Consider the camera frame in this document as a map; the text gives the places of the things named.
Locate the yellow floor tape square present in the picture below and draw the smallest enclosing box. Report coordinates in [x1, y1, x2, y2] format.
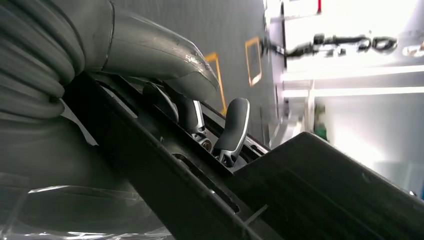
[204, 51, 228, 115]

